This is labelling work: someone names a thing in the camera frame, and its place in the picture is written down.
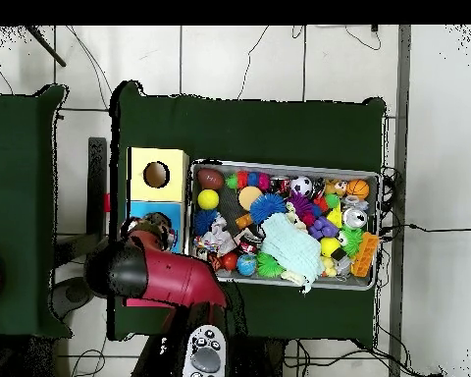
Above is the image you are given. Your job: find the shallow clear mesh bin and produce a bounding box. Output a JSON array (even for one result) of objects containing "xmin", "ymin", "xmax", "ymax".
[{"xmin": 183, "ymin": 158, "xmax": 382, "ymax": 292}]

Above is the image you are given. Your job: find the yellow ball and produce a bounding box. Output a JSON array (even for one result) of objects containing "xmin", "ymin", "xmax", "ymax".
[{"xmin": 196, "ymin": 188, "xmax": 220, "ymax": 211}]

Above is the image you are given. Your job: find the large blue spiky ball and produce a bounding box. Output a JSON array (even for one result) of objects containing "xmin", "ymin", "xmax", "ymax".
[{"xmin": 249, "ymin": 192, "xmax": 287, "ymax": 226}]

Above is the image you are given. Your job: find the small blue spiky ball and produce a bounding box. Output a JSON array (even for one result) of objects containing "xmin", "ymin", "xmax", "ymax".
[{"xmin": 192, "ymin": 208, "xmax": 220, "ymax": 237}]

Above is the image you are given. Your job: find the brown toy football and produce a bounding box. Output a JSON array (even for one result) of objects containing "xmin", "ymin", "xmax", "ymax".
[{"xmin": 196, "ymin": 168, "xmax": 226, "ymax": 191}]

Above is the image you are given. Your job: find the light blue knitted cloth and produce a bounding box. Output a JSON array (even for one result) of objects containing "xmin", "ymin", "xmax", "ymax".
[{"xmin": 259, "ymin": 212, "xmax": 326, "ymax": 295}]

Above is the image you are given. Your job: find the black and white soccer ball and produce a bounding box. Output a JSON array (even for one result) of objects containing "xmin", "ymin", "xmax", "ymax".
[{"xmin": 289, "ymin": 175, "xmax": 314, "ymax": 198}]

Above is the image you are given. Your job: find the purple plastic block toy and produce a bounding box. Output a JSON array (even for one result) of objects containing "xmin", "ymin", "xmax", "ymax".
[{"xmin": 307, "ymin": 215, "xmax": 340, "ymax": 241}]

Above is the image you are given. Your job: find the orange toy basketball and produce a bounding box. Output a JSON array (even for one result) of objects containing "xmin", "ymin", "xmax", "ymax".
[{"xmin": 345, "ymin": 179, "xmax": 371, "ymax": 200}]

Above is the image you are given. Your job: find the orange plastic toy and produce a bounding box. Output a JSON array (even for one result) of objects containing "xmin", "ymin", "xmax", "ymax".
[{"xmin": 350, "ymin": 232, "xmax": 380, "ymax": 279}]

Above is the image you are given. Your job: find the black panel stand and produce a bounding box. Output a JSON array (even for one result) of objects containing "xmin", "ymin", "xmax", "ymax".
[{"xmin": 86, "ymin": 135, "xmax": 109, "ymax": 252}]

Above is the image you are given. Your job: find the dark green side table cloth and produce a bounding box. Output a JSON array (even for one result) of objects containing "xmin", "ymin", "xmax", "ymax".
[{"xmin": 0, "ymin": 83, "xmax": 73, "ymax": 340}]

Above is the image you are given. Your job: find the black tripod leg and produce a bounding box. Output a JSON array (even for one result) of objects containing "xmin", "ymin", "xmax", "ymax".
[{"xmin": 23, "ymin": 25, "xmax": 68, "ymax": 68}]

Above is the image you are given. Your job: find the black cable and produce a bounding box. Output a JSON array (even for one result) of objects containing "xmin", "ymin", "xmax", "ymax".
[{"xmin": 380, "ymin": 222, "xmax": 471, "ymax": 234}]

